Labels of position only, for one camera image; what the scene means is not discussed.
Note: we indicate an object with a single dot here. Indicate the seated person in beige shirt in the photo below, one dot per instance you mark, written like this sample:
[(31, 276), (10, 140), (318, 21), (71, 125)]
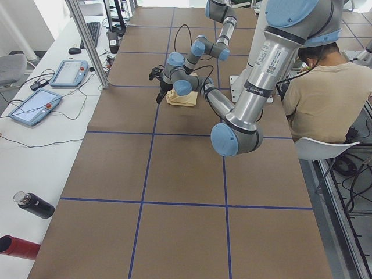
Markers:
[(326, 101)]

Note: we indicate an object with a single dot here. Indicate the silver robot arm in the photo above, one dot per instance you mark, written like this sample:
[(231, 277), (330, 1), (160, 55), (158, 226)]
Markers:
[(290, 25), (178, 68)]

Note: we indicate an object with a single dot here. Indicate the white plastic chair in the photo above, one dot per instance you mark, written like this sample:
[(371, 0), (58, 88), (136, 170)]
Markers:
[(314, 150)]

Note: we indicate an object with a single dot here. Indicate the cream long sleeve shirt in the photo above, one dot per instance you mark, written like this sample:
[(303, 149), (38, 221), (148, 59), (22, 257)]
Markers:
[(181, 98)]

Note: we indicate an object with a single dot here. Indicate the far blue teach pendant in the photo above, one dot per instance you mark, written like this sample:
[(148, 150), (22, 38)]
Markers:
[(69, 74)]

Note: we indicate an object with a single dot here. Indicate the near blue teach pendant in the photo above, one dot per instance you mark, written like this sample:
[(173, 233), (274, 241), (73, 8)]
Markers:
[(36, 107)]

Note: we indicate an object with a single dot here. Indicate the black water bottle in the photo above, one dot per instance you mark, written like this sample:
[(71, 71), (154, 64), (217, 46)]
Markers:
[(34, 204)]

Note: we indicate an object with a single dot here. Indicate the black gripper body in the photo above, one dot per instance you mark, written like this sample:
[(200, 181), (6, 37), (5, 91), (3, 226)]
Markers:
[(163, 86)]

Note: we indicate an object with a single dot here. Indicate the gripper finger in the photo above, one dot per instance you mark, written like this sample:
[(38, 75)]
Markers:
[(160, 96)]

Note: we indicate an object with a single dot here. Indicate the aluminium frame post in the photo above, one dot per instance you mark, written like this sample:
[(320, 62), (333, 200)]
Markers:
[(87, 40)]

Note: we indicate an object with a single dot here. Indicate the white central pedestal column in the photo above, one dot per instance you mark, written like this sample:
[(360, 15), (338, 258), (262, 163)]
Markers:
[(260, 50)]

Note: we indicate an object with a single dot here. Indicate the red water bottle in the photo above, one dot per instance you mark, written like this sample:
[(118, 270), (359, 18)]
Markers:
[(16, 247)]

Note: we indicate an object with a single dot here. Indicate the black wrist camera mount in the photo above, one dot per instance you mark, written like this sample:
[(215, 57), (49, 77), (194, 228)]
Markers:
[(156, 73)]

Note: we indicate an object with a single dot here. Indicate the black keyboard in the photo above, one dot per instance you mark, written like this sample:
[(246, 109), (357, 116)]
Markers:
[(94, 29)]

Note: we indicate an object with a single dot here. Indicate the black computer mouse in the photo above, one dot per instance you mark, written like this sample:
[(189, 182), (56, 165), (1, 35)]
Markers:
[(74, 51)]

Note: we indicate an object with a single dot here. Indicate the blue teach pendant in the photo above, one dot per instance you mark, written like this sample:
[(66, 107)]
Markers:
[(69, 74), (36, 107)]

